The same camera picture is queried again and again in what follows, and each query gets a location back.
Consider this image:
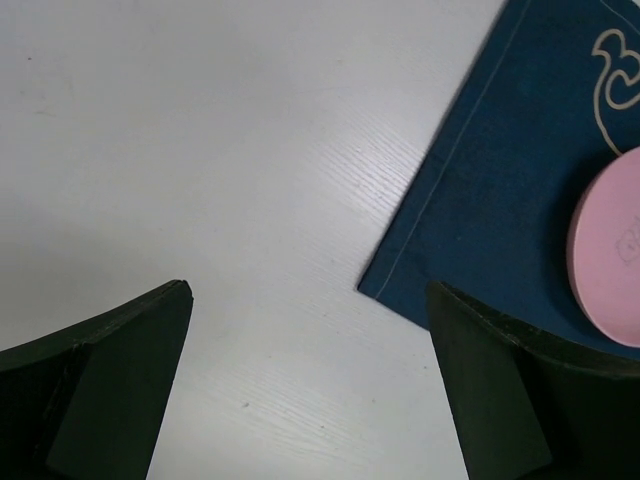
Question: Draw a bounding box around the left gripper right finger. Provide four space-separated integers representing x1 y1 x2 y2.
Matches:
427 282 639 479

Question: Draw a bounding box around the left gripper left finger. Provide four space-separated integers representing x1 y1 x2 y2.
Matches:
1 280 193 479

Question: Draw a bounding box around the pink plastic plate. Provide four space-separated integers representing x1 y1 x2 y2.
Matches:
566 148 639 348

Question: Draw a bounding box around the blue whale placemat cloth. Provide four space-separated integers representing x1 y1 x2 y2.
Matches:
358 1 639 359

